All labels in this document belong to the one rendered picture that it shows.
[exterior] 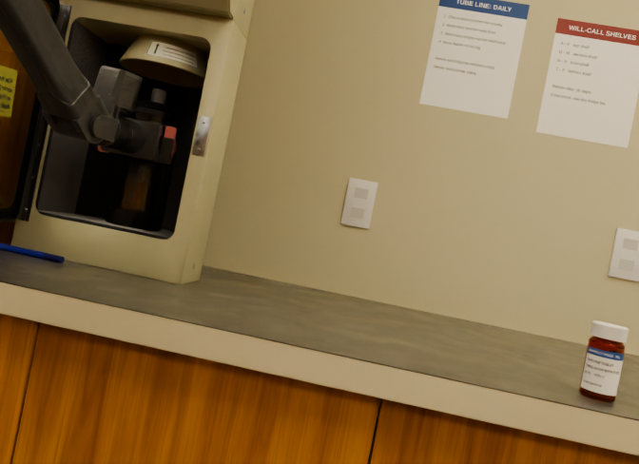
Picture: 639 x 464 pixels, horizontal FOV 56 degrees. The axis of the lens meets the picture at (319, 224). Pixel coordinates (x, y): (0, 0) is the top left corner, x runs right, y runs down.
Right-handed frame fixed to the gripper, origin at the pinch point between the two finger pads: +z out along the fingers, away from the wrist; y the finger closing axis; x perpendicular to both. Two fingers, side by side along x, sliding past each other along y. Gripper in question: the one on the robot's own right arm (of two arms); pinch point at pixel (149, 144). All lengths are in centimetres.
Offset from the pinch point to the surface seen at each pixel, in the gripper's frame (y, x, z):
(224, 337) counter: -31, 24, -41
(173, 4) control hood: -4.8, -23.5, -12.3
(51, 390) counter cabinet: -9, 36, -39
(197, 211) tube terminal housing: -14.8, 10.7, -9.8
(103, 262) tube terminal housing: -0.3, 22.7, -11.4
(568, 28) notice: -81, -47, 34
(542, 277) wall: -86, 12, 32
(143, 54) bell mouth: 0.7, -15.0, -8.6
